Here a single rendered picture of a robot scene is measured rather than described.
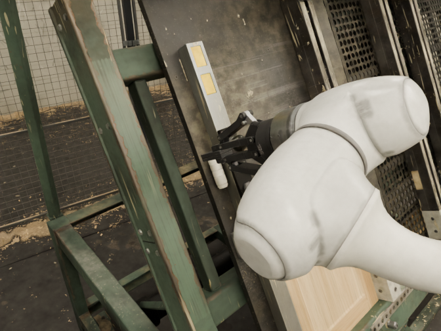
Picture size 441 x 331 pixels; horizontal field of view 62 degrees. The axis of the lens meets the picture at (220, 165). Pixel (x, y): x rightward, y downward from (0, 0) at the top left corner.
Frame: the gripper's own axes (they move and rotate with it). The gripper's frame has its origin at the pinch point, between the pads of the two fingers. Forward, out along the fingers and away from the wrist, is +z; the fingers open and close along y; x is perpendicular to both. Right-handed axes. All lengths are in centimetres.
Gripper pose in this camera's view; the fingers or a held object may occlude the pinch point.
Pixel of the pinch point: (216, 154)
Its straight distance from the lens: 75.7
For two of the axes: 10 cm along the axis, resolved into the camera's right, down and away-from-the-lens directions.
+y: 3.4, 9.3, 1.2
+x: 7.5, -3.4, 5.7
